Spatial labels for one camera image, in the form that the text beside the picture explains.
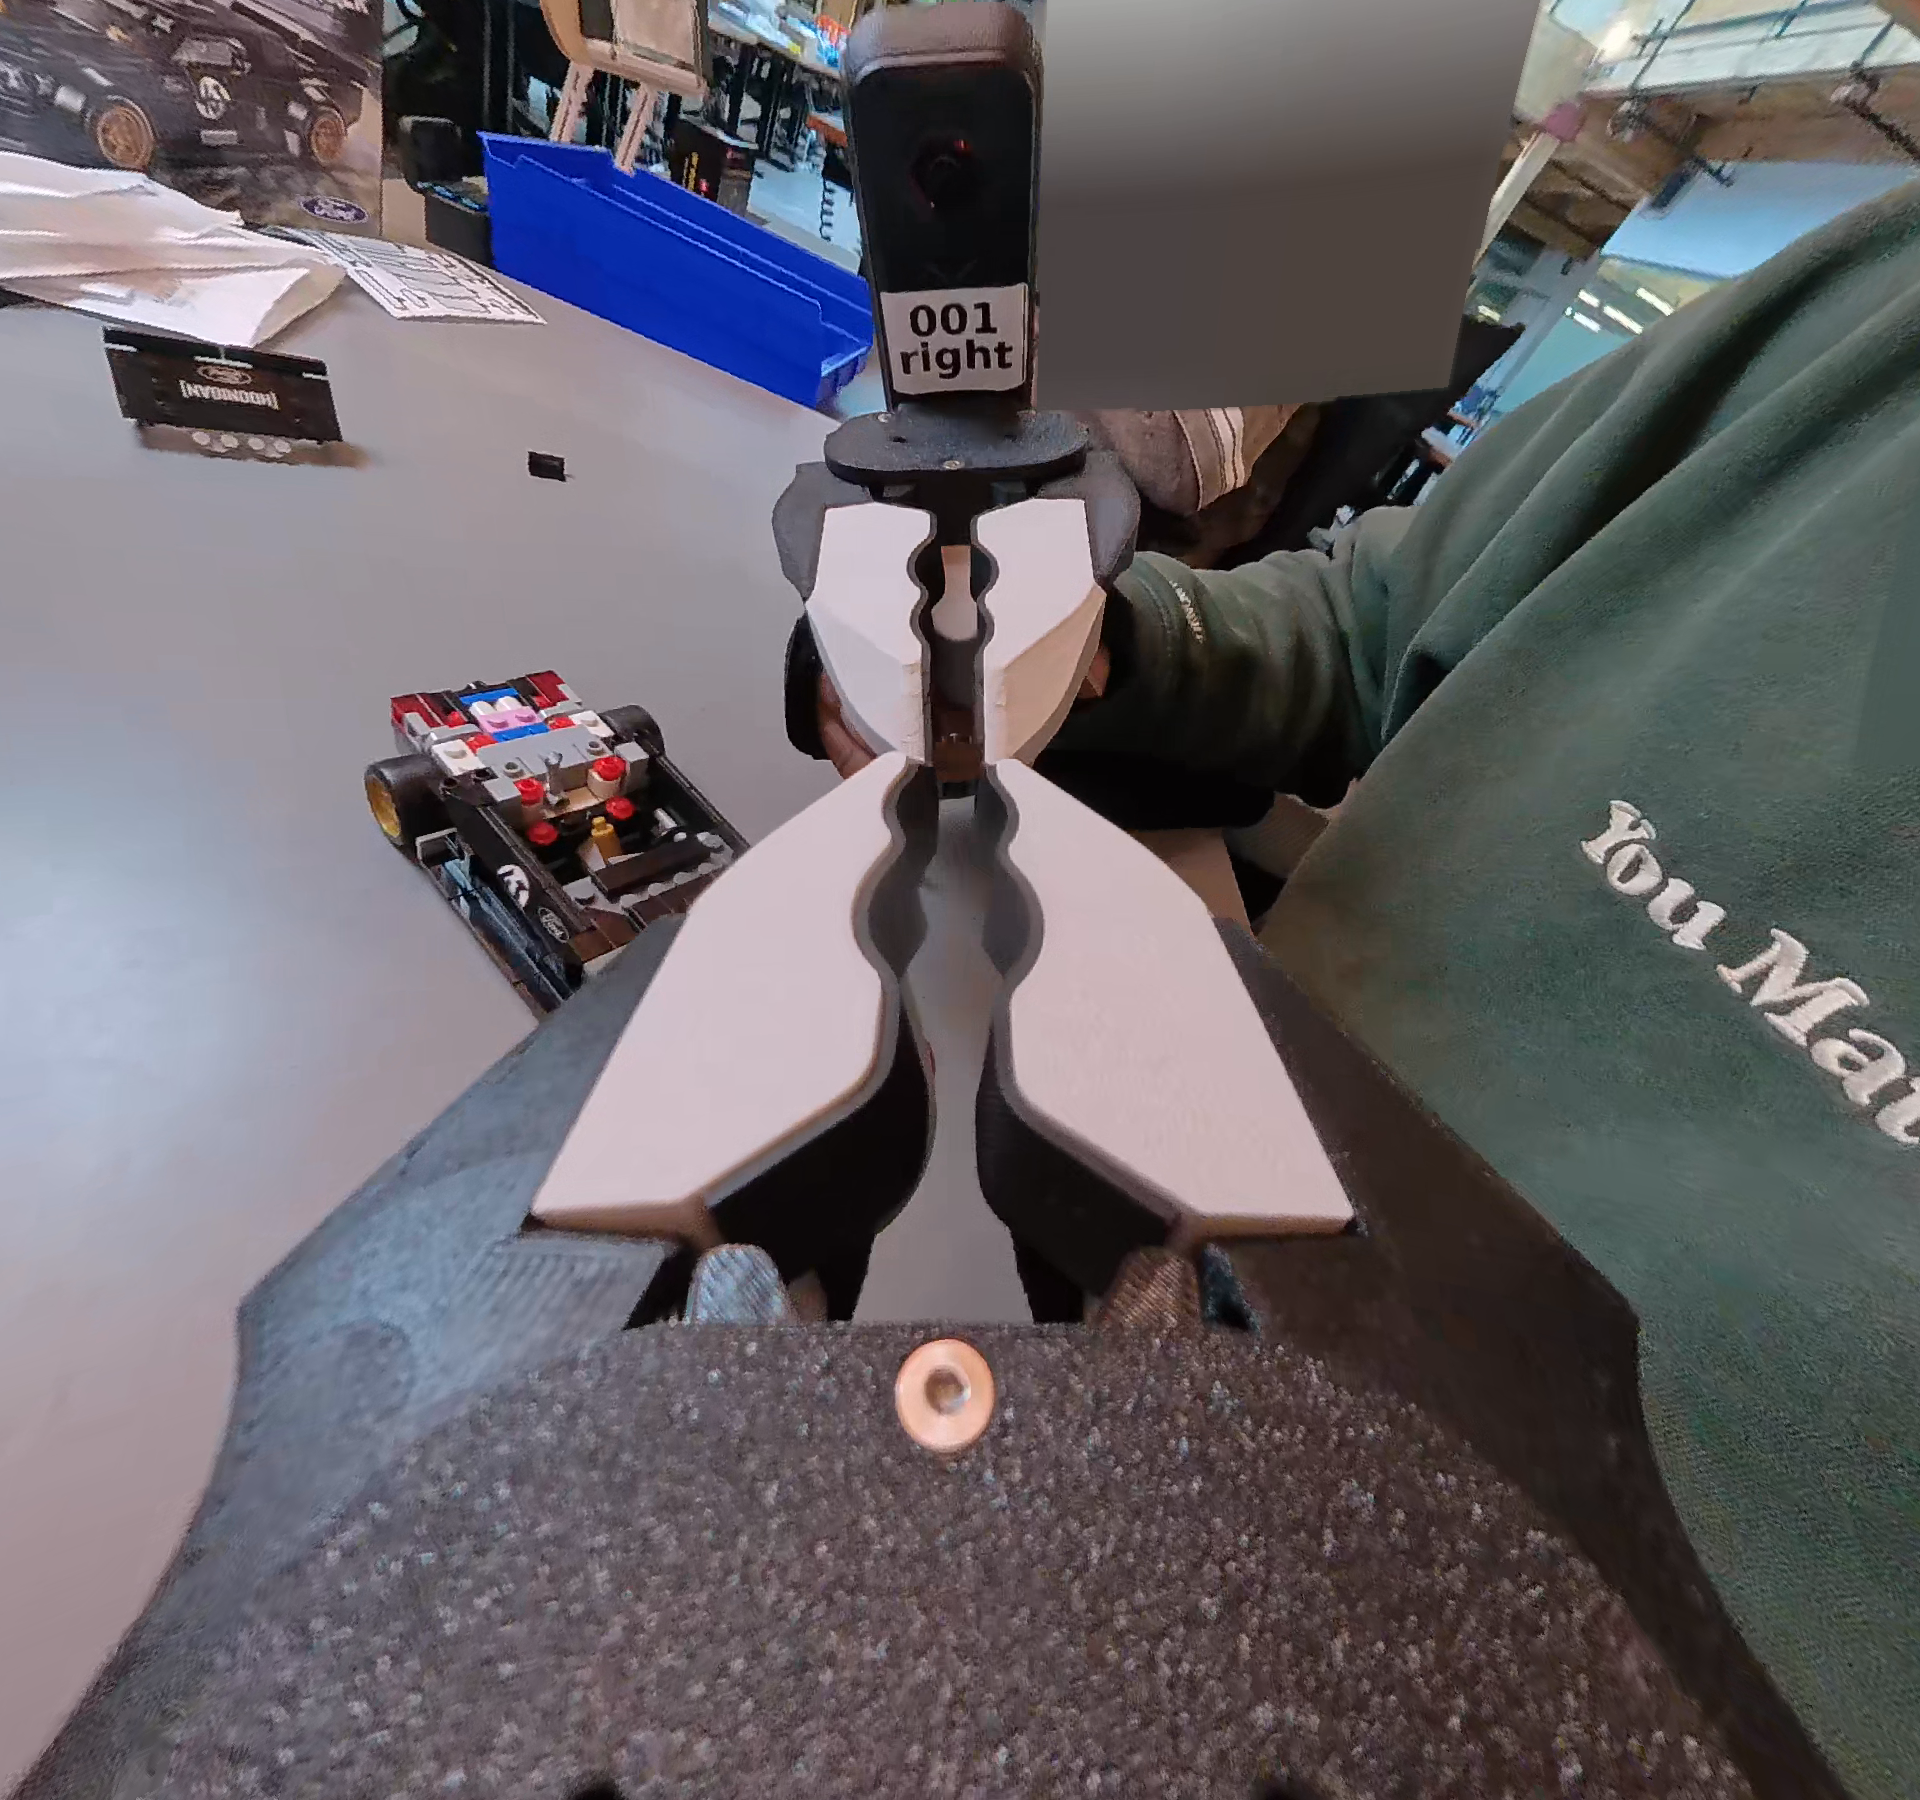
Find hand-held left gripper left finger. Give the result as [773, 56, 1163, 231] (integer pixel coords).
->
[532, 764, 930, 1250]

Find black printed lego plate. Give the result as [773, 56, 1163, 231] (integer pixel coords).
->
[100, 327, 350, 469]

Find lego set box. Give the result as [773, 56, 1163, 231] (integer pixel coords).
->
[0, 0, 391, 239]

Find long black lego plate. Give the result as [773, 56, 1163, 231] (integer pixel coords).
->
[919, 529, 1000, 796]

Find black lego car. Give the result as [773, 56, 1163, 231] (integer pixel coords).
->
[355, 668, 747, 1016]

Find person's right forearm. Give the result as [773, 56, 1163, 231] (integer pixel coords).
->
[1045, 493, 1457, 818]

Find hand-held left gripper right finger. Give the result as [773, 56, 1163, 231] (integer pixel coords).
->
[971, 764, 1359, 1250]

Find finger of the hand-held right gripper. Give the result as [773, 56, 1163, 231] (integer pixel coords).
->
[805, 493, 950, 773]
[960, 493, 1099, 787]

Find folded paper sheet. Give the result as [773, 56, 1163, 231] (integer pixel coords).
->
[296, 231, 549, 327]

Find blue plastic bin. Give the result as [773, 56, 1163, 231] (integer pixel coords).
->
[475, 131, 881, 416]

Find person's green sweatshirt torso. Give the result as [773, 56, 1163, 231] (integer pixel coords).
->
[1260, 177, 1920, 1800]

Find person's right hand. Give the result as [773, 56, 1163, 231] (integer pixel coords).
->
[779, 612, 881, 773]

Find crumpled white paper bags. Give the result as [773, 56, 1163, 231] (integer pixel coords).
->
[0, 149, 350, 350]

